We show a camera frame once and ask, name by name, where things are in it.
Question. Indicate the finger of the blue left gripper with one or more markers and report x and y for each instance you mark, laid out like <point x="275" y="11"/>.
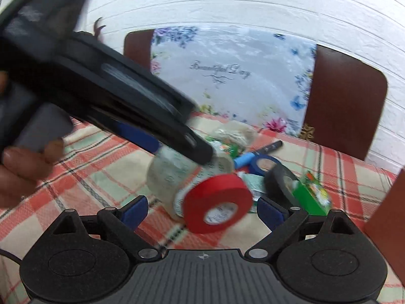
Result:
<point x="138" y="137"/>

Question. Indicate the person's left hand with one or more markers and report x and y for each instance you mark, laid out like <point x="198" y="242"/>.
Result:
<point x="22" y="170"/>

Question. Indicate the red feather decoration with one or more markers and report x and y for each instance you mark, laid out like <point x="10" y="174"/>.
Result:
<point x="97" y="27"/>

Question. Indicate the black marker pen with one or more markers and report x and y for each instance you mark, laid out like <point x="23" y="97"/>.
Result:
<point x="268" y="149"/>

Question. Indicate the brown storage box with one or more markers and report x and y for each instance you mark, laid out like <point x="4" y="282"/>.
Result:
<point x="386" y="228"/>

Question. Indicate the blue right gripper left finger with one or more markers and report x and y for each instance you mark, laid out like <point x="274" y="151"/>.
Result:
<point x="133" y="213"/>

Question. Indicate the blue tape roll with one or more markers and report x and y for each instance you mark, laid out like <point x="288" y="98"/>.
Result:
<point x="261" y="164"/>

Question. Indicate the blue cylindrical tube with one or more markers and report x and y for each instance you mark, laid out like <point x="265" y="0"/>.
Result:
<point x="244" y="160"/>

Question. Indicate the cotton swabs plastic bag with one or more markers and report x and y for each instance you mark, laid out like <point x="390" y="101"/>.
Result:
<point x="235" y="133"/>

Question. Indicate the black tape roll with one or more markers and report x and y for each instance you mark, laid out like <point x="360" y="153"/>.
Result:
<point x="280" y="184"/>

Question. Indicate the green printed small box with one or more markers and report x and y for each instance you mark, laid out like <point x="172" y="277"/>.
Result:
<point x="311" y="195"/>

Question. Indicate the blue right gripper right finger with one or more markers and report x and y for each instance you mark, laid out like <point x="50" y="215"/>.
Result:
<point x="270" y="213"/>

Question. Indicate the green tissue packet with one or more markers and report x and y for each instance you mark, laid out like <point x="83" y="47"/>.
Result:
<point x="255" y="183"/>

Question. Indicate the brown wooden headboard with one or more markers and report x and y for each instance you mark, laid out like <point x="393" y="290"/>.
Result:
<point x="346" y="98"/>

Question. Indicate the red tape roll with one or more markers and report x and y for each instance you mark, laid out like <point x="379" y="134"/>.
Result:
<point x="216" y="204"/>

